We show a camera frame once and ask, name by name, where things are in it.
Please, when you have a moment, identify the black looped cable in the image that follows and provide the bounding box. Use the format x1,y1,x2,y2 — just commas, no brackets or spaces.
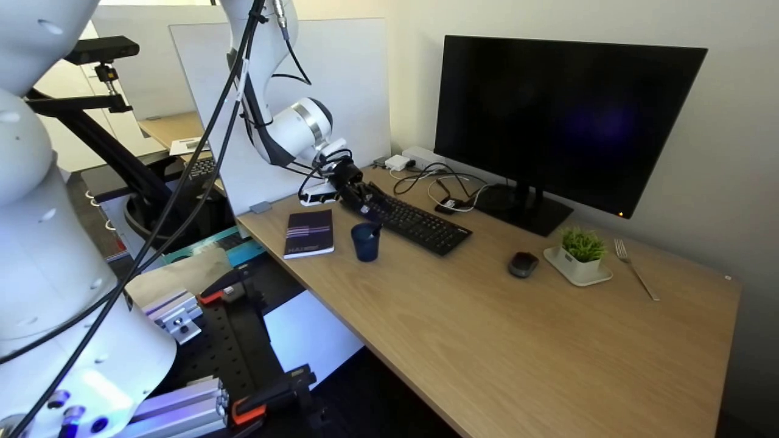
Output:
392,161,490,213

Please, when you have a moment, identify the white power hub box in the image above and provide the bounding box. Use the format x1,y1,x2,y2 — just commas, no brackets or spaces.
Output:
402,146,446,165

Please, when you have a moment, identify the wooden fork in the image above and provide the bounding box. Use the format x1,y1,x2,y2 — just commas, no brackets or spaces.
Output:
610,235,661,303

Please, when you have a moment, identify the white square saucer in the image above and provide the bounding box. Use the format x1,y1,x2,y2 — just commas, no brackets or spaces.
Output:
541,244,614,289

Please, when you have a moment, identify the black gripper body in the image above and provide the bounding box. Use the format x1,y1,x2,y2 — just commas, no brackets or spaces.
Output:
327,156,370,203

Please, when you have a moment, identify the long aluminium extrusion stack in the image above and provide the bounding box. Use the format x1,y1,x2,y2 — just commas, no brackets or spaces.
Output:
111,374,232,438

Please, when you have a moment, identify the small white adapter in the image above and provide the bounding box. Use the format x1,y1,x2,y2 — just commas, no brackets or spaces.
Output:
383,152,419,174

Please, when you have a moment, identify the black computer monitor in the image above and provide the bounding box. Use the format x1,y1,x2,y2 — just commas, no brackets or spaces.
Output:
432,34,708,239

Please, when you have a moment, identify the black computer mouse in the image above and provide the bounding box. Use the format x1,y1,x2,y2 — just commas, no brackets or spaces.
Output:
506,248,541,283

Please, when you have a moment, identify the short aluminium extrusion piece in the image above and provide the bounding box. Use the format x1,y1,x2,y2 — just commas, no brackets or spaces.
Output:
142,287,204,347

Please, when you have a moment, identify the desk telephone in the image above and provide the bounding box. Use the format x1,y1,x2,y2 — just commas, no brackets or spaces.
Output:
179,152,222,184

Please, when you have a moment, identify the teal bar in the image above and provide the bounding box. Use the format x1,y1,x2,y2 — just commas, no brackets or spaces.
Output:
160,225,266,269

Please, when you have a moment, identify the black keyboard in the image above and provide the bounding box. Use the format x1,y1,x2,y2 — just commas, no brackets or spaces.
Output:
355,190,475,257

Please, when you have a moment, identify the black perforated breadboard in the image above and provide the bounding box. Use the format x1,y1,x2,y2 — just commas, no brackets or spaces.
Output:
173,257,327,438

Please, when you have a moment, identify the brown cardboard sheet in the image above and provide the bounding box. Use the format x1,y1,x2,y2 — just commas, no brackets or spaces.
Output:
120,244,234,312

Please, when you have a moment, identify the black camera bar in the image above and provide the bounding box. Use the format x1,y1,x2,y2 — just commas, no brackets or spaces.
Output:
62,34,142,67

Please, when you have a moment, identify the blue plastic cup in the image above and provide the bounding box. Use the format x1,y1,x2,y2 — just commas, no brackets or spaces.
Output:
347,222,384,263

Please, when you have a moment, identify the white partition panel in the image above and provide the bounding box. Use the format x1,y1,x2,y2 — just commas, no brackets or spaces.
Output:
94,4,243,124

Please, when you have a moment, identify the white cabinet panel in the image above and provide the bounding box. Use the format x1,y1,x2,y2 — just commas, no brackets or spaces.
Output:
263,289,366,392

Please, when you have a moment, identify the dark purple striped notebook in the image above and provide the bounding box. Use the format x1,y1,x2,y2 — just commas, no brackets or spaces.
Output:
280,207,339,263

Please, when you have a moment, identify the large white board panel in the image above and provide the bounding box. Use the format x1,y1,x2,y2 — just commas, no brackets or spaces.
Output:
168,17,395,218

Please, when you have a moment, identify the small green potted plant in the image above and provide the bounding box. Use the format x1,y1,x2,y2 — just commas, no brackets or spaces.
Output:
553,225,605,283

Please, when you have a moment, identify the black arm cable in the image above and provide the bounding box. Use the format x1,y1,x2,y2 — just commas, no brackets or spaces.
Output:
0,0,313,438

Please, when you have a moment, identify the black camera stand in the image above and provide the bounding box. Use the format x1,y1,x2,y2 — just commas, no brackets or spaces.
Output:
22,61,204,245

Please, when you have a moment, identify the orange black bar clamp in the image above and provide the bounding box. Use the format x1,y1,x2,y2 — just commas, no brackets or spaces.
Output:
198,278,250,308
229,362,318,429

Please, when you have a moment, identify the small black dongle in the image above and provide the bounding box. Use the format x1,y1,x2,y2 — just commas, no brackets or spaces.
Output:
432,194,476,217

